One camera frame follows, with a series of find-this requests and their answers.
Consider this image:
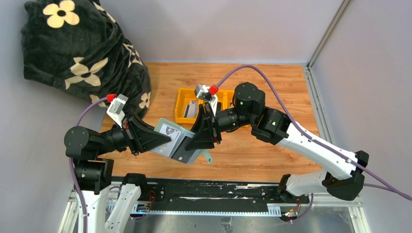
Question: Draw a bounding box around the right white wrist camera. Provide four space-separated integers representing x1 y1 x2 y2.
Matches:
194 84 218 115

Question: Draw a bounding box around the green card holder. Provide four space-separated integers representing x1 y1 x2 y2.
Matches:
151 118 213 164

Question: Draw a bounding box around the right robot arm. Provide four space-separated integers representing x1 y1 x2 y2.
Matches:
186 82 369 201

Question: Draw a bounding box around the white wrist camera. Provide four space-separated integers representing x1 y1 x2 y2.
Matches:
194 84 218 115
106 94 128 127

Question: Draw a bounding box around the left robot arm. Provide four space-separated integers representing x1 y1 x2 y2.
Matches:
64 116 171 233

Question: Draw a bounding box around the dark grey credit card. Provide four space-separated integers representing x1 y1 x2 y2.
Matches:
171 136 196 164

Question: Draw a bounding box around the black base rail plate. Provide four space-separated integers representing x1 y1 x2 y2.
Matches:
138 178 309 213

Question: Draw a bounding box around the black floral plush blanket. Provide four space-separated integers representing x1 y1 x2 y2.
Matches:
21 0 152 117

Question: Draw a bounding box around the silver card in bin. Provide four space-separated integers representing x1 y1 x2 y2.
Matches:
189 100 198 117

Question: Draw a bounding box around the aluminium frame rail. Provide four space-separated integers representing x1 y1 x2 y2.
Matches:
303 0 352 142

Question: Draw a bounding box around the white VIP card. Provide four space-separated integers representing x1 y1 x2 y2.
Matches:
159 124 181 141

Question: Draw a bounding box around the white striped card in bin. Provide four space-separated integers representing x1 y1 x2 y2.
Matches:
183 104 196 118

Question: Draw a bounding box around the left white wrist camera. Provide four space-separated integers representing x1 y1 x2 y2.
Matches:
106 94 128 127

